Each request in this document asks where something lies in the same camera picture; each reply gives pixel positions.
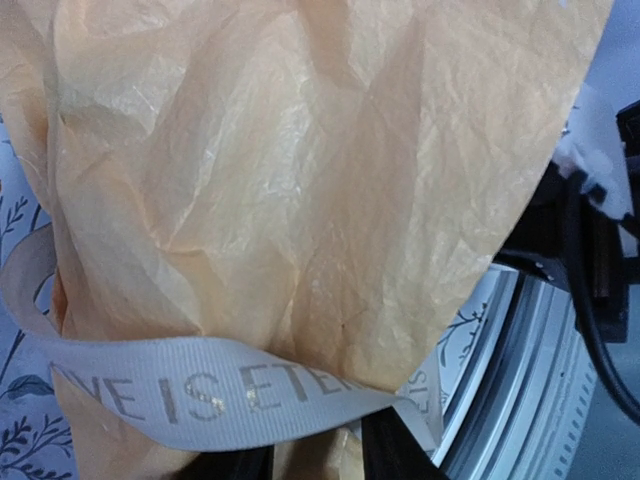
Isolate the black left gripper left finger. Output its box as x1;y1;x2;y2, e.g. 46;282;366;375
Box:
225;445;274;480

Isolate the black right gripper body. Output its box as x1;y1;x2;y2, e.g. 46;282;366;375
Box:
495;103;639;344

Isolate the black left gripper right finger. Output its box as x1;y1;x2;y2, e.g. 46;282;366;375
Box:
361;407;445;480

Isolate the white printed ribbon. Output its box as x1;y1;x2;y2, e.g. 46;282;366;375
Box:
1;226;436;452

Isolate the orange paper flower bouquet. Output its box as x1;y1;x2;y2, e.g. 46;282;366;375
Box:
1;1;612;479

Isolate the floral patterned tablecloth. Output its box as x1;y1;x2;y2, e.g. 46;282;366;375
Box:
1;128;499;479

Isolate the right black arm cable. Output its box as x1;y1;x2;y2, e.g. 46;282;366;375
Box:
562;169;640;426

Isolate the aluminium front rail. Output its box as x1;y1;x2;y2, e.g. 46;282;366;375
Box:
433;266;596;479

